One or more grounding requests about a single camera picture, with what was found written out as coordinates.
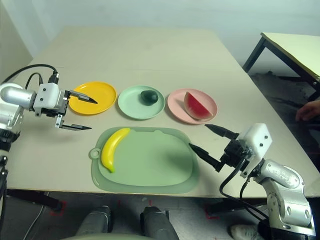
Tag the red watermelon slice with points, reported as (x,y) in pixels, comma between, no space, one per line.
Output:
(197,106)

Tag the grey right robot leg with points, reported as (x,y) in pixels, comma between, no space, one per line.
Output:
(157,222)

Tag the side table with black legs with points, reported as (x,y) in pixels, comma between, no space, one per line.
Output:
(295,47)

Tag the white shoe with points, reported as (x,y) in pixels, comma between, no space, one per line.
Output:
(243,232)

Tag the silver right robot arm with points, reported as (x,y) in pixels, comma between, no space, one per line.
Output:
(285,190)

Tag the pink plate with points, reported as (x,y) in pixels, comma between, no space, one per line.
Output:
(177,105)

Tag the bystander hand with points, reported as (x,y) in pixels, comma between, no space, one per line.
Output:
(310,111)

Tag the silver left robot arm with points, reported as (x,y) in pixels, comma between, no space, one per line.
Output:
(15,96)

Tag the mint green plate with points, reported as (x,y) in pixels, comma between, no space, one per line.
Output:
(132,107)

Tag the dark green toy avocado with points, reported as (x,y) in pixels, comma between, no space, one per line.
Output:
(148,97)

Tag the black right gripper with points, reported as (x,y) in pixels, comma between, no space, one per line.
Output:
(235,153)

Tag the grey left robot leg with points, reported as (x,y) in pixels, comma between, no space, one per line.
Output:
(96,220)

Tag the green silicone tray mat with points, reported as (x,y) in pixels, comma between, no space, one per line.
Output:
(155,160)

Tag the black table leg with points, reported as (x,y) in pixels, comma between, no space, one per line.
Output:
(235,206)
(37,198)

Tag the yellow plate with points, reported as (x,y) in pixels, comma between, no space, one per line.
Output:
(100,96)

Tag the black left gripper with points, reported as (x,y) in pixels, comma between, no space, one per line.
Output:
(64,102)

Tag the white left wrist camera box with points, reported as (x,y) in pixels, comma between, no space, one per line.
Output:
(48,97)

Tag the grey robot leg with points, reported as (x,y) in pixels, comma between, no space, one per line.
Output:
(96,220)
(157,222)

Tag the yellow toy banana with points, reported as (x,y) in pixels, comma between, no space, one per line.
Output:
(110,150)

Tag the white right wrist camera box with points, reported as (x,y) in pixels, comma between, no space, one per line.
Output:
(257,142)

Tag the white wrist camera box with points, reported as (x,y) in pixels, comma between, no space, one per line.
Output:
(48,97)
(257,142)

